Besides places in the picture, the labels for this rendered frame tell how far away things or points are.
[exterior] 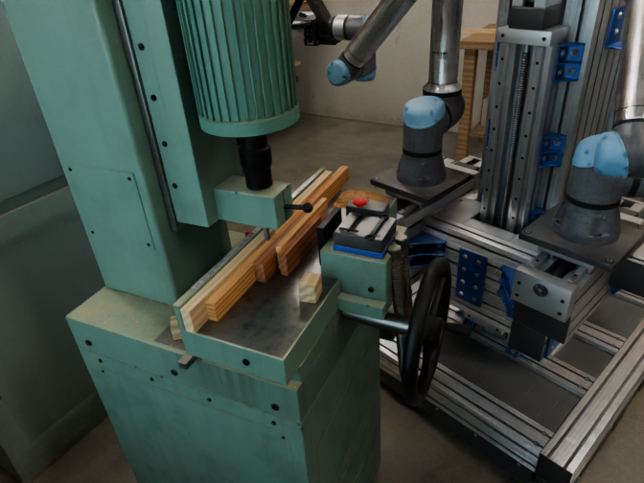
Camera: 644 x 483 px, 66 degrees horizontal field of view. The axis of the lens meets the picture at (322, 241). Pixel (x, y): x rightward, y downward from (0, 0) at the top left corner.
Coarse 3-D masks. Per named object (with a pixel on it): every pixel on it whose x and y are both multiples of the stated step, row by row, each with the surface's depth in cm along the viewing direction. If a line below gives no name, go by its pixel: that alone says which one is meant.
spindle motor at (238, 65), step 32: (192, 0) 72; (224, 0) 71; (256, 0) 72; (288, 0) 79; (192, 32) 75; (224, 32) 73; (256, 32) 74; (288, 32) 80; (192, 64) 79; (224, 64) 76; (256, 64) 76; (288, 64) 81; (224, 96) 78; (256, 96) 79; (288, 96) 82; (224, 128) 81; (256, 128) 81
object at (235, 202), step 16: (240, 176) 100; (224, 192) 95; (240, 192) 94; (256, 192) 93; (272, 192) 93; (288, 192) 96; (224, 208) 97; (240, 208) 96; (256, 208) 94; (272, 208) 92; (256, 224) 96; (272, 224) 94
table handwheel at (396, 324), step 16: (432, 272) 88; (448, 272) 99; (432, 288) 85; (448, 288) 104; (416, 304) 84; (432, 304) 98; (448, 304) 106; (352, 320) 101; (368, 320) 99; (384, 320) 98; (400, 320) 97; (416, 320) 83; (432, 320) 94; (416, 336) 82; (432, 336) 93; (416, 352) 83; (432, 352) 105; (416, 368) 84; (432, 368) 103; (416, 384) 86; (416, 400) 89
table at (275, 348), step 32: (256, 288) 96; (288, 288) 95; (224, 320) 89; (256, 320) 88; (288, 320) 87; (320, 320) 91; (192, 352) 89; (224, 352) 85; (256, 352) 81; (288, 352) 81
